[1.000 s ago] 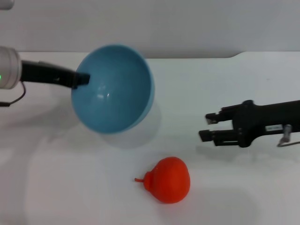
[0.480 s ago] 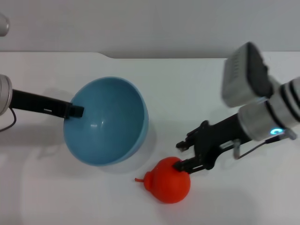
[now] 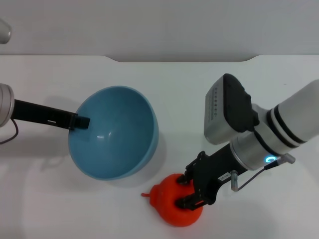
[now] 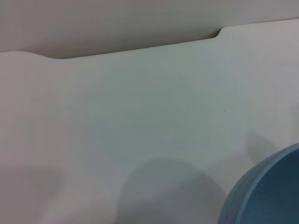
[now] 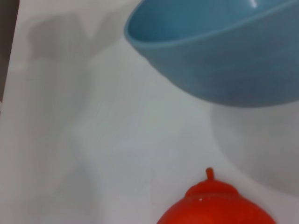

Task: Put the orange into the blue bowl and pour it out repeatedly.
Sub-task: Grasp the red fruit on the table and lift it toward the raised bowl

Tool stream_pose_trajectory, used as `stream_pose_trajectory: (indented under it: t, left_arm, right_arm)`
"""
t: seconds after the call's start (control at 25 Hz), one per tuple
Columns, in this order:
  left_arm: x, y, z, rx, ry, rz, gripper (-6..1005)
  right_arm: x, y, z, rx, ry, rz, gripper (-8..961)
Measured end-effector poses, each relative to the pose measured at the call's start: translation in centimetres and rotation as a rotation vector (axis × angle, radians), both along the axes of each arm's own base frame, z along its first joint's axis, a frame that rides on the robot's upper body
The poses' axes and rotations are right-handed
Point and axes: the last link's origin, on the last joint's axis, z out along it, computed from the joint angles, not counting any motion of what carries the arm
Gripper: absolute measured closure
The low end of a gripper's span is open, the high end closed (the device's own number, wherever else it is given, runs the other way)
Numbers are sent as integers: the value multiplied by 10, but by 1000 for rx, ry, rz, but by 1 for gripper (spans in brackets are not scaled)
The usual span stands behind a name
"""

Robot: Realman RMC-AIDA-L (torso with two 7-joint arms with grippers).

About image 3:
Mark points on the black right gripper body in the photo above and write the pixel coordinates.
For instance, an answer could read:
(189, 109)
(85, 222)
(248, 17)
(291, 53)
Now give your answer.
(214, 169)

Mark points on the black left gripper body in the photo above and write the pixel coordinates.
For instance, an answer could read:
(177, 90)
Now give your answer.
(42, 115)

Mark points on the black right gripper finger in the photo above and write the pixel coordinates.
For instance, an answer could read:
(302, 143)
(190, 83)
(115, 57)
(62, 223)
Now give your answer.
(185, 179)
(190, 202)

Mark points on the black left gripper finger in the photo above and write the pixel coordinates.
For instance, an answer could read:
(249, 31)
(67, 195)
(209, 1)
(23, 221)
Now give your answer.
(81, 123)

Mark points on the orange fruit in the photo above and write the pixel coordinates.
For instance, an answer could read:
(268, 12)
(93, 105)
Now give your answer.
(167, 199)

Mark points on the blue bowl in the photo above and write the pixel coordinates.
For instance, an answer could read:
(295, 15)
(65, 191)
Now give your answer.
(119, 139)

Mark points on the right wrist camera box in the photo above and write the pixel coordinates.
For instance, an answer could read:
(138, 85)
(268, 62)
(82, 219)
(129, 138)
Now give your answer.
(224, 112)

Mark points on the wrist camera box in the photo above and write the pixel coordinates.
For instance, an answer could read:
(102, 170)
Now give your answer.
(224, 112)
(4, 31)

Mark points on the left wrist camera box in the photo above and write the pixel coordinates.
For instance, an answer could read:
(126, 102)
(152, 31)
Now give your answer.
(4, 31)

